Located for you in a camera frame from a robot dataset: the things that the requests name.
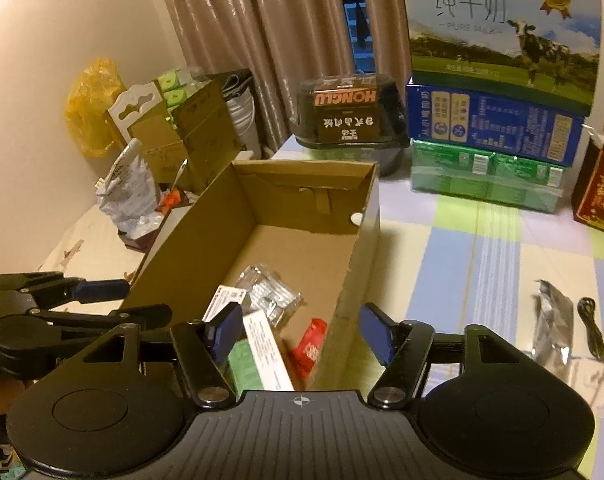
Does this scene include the silver foil bag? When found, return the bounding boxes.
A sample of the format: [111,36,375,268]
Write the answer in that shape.
[531,279,576,377]

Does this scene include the clear bag of blister packs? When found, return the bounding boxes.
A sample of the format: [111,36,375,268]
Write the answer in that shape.
[234,264,303,329]

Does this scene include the black Hongli food container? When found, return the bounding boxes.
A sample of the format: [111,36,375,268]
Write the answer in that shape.
[294,73,408,174]

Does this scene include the green tissue packs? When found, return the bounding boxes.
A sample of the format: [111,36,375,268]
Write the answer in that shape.
[156,67,196,112]

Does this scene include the cow print milk carton case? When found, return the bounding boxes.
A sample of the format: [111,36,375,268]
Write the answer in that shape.
[397,0,603,116]

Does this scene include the red gift box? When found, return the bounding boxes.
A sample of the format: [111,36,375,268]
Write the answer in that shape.
[570,132,604,239]

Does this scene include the beige curtain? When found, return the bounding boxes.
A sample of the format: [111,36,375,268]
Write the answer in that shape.
[151,0,413,152]

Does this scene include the small white cow print box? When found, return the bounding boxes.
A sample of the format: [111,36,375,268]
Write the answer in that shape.
[201,284,248,324]

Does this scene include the blue milk carton case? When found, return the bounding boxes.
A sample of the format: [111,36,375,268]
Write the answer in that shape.
[405,75,586,169]

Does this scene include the white crumpled plastic bag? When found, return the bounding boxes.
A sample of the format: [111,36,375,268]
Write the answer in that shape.
[96,139,165,234]

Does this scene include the tall brown cardboard box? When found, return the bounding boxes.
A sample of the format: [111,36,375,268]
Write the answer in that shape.
[130,79,243,197]

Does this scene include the wrapped green carton pack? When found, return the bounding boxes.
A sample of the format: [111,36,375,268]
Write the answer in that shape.
[410,138,566,214]

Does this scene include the white and green medicine box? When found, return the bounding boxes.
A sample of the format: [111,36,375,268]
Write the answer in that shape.
[241,309,296,392]

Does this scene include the black charging cable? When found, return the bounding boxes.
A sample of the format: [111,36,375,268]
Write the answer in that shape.
[577,297,604,362]

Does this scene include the yellow plastic bag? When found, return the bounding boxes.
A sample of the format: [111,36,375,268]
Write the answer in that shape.
[64,58,128,158]

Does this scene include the red snack packet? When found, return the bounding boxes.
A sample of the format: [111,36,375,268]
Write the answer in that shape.
[291,318,329,382]

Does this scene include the checkered cloth desktop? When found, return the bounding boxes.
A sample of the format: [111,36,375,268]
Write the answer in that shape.
[276,140,604,397]

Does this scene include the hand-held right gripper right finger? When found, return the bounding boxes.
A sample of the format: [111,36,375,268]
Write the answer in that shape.
[359,302,529,409]

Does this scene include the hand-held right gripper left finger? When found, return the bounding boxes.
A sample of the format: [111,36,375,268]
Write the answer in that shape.
[82,304,246,407]

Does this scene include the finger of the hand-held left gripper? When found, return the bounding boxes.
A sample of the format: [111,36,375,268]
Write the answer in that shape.
[0,272,131,312]
[28,303,174,334]

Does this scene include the white plastic bucket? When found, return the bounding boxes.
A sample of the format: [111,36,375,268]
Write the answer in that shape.
[224,72,263,162]

